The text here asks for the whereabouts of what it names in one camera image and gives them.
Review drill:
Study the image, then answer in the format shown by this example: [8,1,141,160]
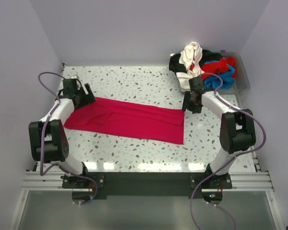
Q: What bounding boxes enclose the magenta t shirt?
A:
[64,97,184,145]

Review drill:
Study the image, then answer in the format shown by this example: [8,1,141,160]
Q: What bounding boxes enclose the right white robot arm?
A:
[182,77,256,188]

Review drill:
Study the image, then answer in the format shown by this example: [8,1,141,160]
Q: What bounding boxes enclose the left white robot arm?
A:
[28,78,97,190]

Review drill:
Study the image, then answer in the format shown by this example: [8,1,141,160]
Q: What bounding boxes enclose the white t shirt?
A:
[175,42,204,92]

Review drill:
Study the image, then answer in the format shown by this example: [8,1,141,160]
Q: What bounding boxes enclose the red t shirt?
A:
[200,57,237,80]

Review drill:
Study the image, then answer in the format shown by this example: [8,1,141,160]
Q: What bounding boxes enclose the clear plastic bin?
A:
[177,49,252,96]

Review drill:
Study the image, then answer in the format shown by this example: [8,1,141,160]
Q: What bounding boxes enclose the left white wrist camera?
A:
[70,74,80,80]

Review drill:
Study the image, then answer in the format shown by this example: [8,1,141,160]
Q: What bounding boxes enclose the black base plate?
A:
[61,171,232,200]

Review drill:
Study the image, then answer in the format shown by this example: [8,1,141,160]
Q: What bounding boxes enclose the aluminium frame rail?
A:
[21,172,273,192]

